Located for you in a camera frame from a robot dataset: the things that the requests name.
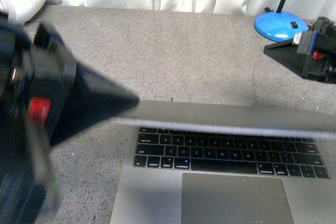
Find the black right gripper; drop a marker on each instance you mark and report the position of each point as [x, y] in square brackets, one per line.
[311, 54]

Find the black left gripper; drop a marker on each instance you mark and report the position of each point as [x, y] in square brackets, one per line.
[45, 99]

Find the silver laptop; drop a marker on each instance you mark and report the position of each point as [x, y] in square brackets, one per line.
[210, 163]

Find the blue desk lamp base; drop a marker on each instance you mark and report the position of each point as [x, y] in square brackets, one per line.
[279, 26]

